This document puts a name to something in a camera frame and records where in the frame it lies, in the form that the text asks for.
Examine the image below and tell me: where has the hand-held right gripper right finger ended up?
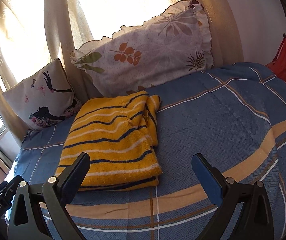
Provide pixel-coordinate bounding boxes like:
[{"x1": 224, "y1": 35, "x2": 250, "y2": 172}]
[{"x1": 192, "y1": 153, "x2": 275, "y2": 240}]

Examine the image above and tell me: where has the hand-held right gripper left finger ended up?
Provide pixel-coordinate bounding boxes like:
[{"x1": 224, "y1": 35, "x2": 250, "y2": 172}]
[{"x1": 7, "y1": 152, "x2": 91, "y2": 240}]

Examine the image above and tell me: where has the yellow striped sweater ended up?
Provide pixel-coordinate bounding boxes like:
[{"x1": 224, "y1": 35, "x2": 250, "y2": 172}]
[{"x1": 54, "y1": 91, "x2": 163, "y2": 192}]

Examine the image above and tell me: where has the blue plaid blanket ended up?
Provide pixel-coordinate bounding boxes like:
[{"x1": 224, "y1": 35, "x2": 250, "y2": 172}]
[{"x1": 3, "y1": 62, "x2": 286, "y2": 240}]

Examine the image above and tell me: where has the lady print pillow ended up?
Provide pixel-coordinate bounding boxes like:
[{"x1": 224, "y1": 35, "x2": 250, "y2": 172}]
[{"x1": 2, "y1": 58, "x2": 83, "y2": 131}]

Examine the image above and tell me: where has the leaf print frilled pillow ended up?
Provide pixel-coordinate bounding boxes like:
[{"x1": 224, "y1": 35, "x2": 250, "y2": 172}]
[{"x1": 70, "y1": 0, "x2": 215, "y2": 98}]

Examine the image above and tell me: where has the red bag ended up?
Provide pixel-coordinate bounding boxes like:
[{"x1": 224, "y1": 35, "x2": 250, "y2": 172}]
[{"x1": 265, "y1": 34, "x2": 286, "y2": 93}]

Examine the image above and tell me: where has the beige curtain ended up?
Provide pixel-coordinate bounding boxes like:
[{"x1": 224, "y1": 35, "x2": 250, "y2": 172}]
[{"x1": 0, "y1": 0, "x2": 233, "y2": 145}]

